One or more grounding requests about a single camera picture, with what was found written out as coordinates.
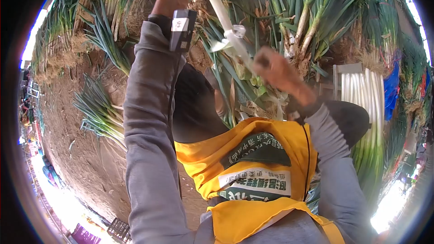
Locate person's body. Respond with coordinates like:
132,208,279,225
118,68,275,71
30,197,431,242
125,117,384,244

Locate stack of peeled white onions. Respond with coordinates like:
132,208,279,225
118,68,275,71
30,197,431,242
340,69,386,207

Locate person's right hand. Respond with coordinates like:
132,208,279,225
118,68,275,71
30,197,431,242
252,46,318,108

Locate purple box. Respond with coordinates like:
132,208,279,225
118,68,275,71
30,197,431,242
71,223,102,244

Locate black plastic crate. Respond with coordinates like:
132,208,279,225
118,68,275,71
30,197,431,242
106,217,133,244

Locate person's right fingers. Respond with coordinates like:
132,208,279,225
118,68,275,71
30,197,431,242
252,46,283,84

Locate black wrist band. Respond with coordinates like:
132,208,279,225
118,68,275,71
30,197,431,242
285,96,321,125
147,9,198,53

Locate blue plastic sheet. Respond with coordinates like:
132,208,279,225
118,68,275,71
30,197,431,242
383,59,403,121

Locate large pile of unpeeled onions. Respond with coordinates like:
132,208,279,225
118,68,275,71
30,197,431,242
32,0,432,163

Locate loose green onion bundle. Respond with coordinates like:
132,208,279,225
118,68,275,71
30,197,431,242
81,0,133,76
72,74,127,150

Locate peeled white green onion stalk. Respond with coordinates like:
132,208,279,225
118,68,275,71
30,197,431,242
195,0,258,75

